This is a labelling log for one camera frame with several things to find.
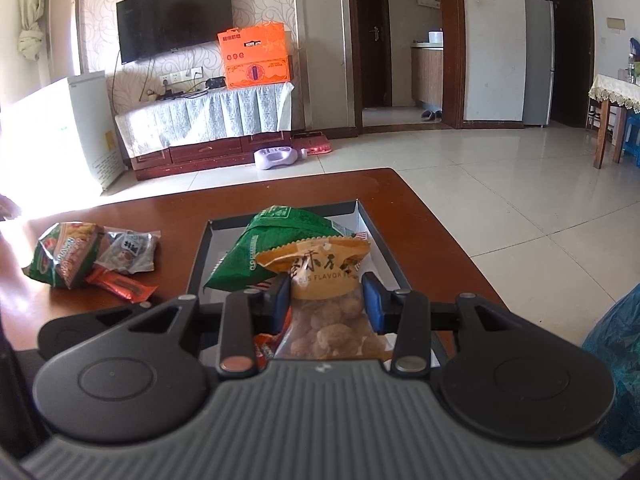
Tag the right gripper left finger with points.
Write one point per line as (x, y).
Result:
(239, 318)

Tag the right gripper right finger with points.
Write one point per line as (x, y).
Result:
(411, 316)

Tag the yellow clear biscuit bag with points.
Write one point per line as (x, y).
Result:
(328, 318)

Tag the long orange snack bar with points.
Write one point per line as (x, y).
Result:
(120, 285)

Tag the green striped snack bag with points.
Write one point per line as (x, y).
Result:
(271, 228)

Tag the grey clear peanut packet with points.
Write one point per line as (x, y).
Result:
(127, 251)

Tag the green shrimp chips bag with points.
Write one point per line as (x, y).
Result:
(65, 254)

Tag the small orange snack packet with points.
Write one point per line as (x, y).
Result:
(265, 347)

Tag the dark grey shallow box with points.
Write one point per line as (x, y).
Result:
(299, 288)

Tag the purple detergent bottle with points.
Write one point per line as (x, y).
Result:
(269, 158)

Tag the red floor mat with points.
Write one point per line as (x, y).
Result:
(313, 143)

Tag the pair of slippers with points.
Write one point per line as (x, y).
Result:
(431, 115)

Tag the blue plastic bag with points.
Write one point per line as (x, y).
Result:
(615, 341)

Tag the white patterned cabinet cloth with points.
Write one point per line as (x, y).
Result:
(215, 115)

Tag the white chest freezer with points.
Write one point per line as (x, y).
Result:
(59, 147)

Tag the black set-top box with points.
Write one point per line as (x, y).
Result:
(215, 83)

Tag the wooden kitchen counter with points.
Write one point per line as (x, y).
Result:
(427, 75)

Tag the orange gift box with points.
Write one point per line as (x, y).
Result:
(255, 55)

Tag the blue plastic stool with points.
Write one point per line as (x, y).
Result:
(632, 136)

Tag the wooden dining table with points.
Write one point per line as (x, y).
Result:
(618, 134)

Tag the cream lace tablecloth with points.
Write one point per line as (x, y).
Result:
(618, 92)

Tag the tied cream curtain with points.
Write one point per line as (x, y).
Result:
(30, 38)

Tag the black wall television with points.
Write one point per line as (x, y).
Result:
(147, 28)

